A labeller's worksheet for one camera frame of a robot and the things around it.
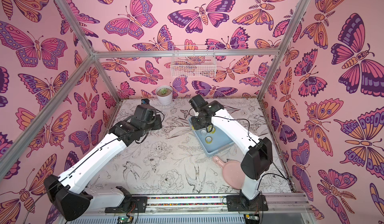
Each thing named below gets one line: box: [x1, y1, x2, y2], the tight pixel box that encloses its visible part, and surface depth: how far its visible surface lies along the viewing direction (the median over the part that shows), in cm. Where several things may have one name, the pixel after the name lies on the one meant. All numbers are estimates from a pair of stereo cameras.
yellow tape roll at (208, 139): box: [205, 136, 213, 144], surface depth 98 cm
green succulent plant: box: [159, 87, 168, 95], surface depth 112 cm
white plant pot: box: [156, 85, 173, 106], surface depth 112 cm
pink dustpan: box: [212, 156, 246, 190], surface depth 86 cm
